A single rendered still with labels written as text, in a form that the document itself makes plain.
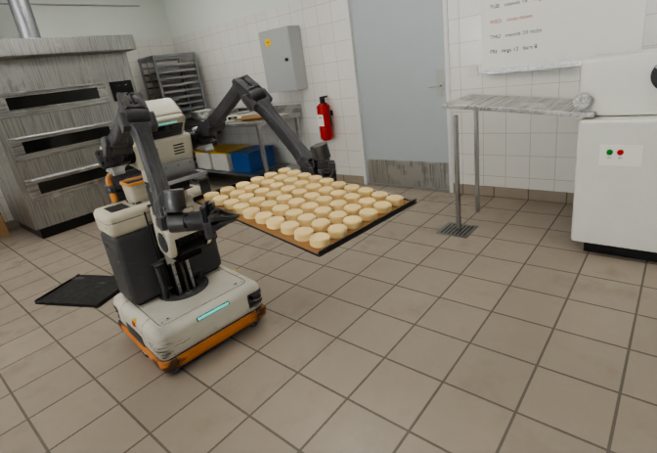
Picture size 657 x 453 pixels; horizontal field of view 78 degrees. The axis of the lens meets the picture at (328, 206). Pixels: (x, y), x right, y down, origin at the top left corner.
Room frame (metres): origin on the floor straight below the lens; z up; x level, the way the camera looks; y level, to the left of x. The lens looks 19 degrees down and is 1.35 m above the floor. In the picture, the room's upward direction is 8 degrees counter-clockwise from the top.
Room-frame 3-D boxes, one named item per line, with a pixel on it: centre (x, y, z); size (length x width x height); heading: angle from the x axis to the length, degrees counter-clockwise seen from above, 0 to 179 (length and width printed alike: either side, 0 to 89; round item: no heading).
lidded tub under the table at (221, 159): (5.56, 1.22, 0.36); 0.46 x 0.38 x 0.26; 137
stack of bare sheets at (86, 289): (2.79, 1.90, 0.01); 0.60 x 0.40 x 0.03; 71
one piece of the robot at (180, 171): (1.86, 0.69, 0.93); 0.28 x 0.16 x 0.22; 132
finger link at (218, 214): (1.12, 0.31, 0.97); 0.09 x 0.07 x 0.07; 87
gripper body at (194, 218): (1.13, 0.38, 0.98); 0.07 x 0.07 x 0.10; 87
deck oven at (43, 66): (4.98, 2.93, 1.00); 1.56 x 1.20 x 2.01; 137
